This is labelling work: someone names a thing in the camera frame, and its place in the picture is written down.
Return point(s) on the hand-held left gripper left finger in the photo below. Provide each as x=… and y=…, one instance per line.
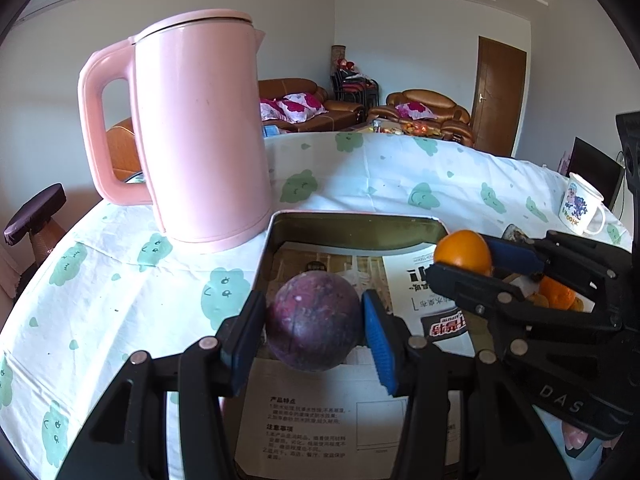
x=247, y=340

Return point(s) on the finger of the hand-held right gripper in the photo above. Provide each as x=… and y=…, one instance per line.
x=455, y=282
x=515, y=257

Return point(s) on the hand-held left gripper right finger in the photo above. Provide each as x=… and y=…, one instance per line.
x=377, y=340

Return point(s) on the purple passion fruit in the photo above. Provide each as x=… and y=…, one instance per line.
x=314, y=320

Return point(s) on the metal tin box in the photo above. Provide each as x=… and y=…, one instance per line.
x=350, y=227

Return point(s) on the person's right hand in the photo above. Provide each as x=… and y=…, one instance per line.
x=575, y=441

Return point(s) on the white text leaflet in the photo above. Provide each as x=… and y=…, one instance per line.
x=405, y=280

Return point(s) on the white cartoon print mug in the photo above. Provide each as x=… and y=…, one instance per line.
x=577, y=205

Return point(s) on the white instruction sheet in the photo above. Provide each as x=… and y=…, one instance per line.
x=300, y=420

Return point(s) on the black television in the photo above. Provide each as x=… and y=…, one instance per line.
x=595, y=165

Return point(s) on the white cloud print tablecloth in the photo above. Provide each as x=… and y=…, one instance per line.
x=350, y=180

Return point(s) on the brown wooden door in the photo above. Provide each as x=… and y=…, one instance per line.
x=497, y=95

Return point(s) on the coffee table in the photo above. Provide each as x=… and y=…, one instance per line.
x=395, y=127

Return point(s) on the pink flower print pillow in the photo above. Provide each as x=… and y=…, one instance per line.
x=270, y=110
x=415, y=110
x=302, y=105

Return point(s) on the brown leather armchair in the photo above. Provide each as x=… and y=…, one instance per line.
x=425, y=100

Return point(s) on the brown leather sofa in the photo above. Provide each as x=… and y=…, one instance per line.
x=340, y=117

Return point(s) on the pink electric kettle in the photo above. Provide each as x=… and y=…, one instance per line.
x=200, y=135

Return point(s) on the stacked dark chairs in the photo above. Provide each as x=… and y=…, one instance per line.
x=355, y=87

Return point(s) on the dark padded stool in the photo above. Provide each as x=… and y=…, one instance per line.
x=35, y=210

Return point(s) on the tall floor vase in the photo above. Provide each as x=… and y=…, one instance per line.
x=338, y=57

